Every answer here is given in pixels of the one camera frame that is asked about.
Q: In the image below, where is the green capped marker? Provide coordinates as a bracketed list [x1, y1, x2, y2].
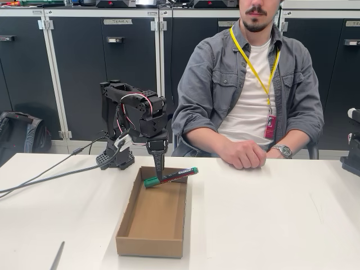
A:
[143, 166, 199, 188]

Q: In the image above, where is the person's right forearm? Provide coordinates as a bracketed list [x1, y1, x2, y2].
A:
[184, 128, 236, 164]

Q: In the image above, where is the person's left forearm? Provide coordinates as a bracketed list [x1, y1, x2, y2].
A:
[274, 128, 315, 160]

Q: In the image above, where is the person's right hand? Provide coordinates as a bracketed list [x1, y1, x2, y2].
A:
[220, 139, 267, 170]

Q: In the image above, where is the silver wrist webcam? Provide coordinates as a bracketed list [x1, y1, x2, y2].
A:
[114, 133, 133, 152]

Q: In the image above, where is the brown cardboard box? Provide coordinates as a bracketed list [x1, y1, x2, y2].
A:
[115, 165, 188, 259]

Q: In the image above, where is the man in grey shirt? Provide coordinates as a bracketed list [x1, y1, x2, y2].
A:
[170, 0, 325, 158]

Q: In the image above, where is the dark grey cabinet door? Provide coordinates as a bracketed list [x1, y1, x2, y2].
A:
[0, 16, 68, 141]
[281, 18, 346, 150]
[162, 15, 243, 144]
[44, 16, 163, 144]
[341, 18, 360, 110]

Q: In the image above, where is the red id badge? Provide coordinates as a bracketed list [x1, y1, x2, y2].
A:
[263, 114, 278, 140]

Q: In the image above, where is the silver wristwatch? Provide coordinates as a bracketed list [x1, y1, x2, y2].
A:
[271, 144, 293, 160]

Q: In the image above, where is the black case with red logo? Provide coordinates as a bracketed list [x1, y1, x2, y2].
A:
[193, 0, 239, 8]
[96, 0, 136, 8]

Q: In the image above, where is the black grey backpack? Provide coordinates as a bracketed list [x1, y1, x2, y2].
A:
[0, 111, 53, 167]

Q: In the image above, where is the green flat box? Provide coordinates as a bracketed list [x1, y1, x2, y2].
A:
[21, 0, 65, 6]

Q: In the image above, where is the black clamped device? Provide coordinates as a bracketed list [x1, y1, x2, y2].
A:
[339, 107, 360, 178]

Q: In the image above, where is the thin black hanging cable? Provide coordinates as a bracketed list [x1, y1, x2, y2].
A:
[169, 8, 174, 109]

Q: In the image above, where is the thick grey webcam cable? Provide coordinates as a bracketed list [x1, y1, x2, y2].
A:
[0, 139, 125, 199]

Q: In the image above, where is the grey cable with black connector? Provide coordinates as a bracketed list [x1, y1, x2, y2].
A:
[0, 136, 109, 195]

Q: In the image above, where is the yellow lanyard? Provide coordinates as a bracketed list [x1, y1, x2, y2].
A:
[229, 26, 281, 115]

